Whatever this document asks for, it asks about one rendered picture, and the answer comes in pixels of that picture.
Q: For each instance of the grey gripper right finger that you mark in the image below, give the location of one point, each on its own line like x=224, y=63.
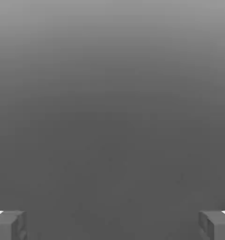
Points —
x=219, y=226

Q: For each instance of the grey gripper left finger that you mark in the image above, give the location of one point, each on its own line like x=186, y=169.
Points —
x=5, y=226

